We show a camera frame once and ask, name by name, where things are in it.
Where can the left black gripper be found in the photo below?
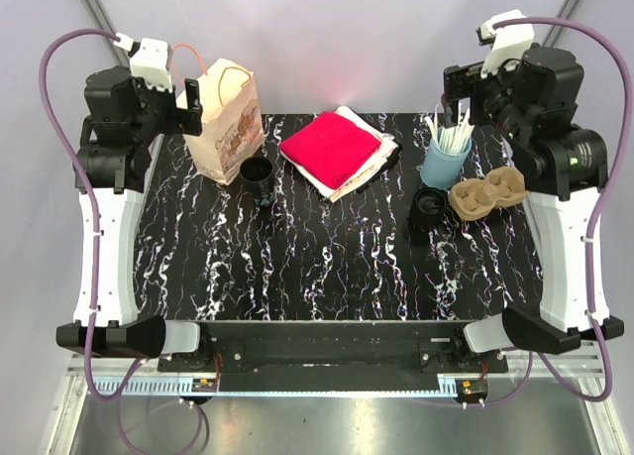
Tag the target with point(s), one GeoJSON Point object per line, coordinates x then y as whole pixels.
{"type": "Point", "coordinates": [181, 120]}

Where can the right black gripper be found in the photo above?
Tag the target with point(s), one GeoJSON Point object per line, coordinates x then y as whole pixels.
{"type": "Point", "coordinates": [462, 82]}

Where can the paper takeout bag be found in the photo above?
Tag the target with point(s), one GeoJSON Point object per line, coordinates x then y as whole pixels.
{"type": "Point", "coordinates": [232, 126]}

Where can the cardboard cup carrier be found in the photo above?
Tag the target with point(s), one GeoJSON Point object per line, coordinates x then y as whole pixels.
{"type": "Point", "coordinates": [473, 198]}

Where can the black coffee cup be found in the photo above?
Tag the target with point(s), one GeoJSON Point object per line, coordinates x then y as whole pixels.
{"type": "Point", "coordinates": [258, 175]}

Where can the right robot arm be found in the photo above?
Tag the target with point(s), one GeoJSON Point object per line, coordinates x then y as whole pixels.
{"type": "Point", "coordinates": [531, 100]}

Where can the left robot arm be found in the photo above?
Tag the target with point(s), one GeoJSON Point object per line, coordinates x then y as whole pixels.
{"type": "Point", "coordinates": [119, 143]}

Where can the blue straw holder cup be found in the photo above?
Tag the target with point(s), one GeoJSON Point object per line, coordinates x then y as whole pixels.
{"type": "Point", "coordinates": [440, 169]}

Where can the stack of napkins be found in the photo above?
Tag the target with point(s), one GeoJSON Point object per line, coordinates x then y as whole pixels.
{"type": "Point", "coordinates": [388, 149]}

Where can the black cup lid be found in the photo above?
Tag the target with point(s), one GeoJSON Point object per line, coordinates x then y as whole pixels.
{"type": "Point", "coordinates": [428, 208]}

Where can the red folded cloth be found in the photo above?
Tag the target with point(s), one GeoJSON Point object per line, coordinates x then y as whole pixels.
{"type": "Point", "coordinates": [331, 148]}

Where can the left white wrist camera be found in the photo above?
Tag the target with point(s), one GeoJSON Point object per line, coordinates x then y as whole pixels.
{"type": "Point", "coordinates": [148, 60]}

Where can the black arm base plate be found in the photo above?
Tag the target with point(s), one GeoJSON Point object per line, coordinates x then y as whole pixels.
{"type": "Point", "coordinates": [332, 351]}

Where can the aluminium frame rail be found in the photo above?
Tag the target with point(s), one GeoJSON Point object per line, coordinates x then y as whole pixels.
{"type": "Point", "coordinates": [581, 368]}

